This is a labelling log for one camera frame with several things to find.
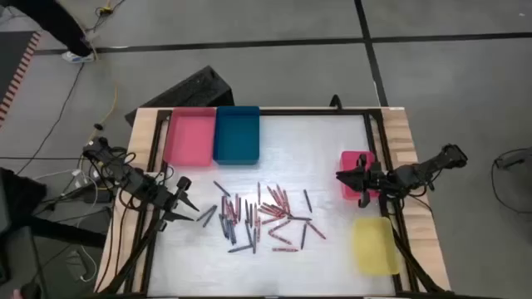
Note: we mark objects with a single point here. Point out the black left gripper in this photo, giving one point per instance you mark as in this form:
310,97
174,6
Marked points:
166,199

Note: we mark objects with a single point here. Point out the person's hand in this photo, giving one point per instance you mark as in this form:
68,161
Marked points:
16,295

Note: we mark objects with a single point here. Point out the yellow plastic tray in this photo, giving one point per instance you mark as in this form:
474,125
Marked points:
376,245

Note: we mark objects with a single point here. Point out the black mat with striped edge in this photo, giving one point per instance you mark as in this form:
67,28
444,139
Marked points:
12,54

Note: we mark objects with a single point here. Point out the black desk bar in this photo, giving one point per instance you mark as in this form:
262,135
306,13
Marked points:
66,232

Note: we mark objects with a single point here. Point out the black computer mouse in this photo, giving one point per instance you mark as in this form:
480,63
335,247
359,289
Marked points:
31,290

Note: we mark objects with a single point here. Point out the grey power adapter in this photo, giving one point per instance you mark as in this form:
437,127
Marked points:
77,266

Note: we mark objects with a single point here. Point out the black fabric chair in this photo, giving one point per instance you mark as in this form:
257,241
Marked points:
21,199

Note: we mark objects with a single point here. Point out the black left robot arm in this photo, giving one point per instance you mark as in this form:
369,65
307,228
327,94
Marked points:
124,174

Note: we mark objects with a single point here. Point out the small pink plastic tray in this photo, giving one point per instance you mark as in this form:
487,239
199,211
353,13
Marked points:
348,160

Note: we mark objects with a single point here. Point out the black table-edge clip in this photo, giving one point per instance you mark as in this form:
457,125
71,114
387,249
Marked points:
336,101

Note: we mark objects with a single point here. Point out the blue plastic tray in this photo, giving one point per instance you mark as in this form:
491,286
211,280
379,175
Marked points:
237,135

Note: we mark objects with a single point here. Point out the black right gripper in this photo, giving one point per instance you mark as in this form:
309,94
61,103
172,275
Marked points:
374,178

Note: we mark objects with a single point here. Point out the large pink plastic tray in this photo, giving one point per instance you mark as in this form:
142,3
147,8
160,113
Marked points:
189,137

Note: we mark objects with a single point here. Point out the person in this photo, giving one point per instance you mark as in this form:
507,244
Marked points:
54,21

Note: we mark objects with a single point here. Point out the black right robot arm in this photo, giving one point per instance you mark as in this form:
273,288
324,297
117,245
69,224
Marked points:
424,168

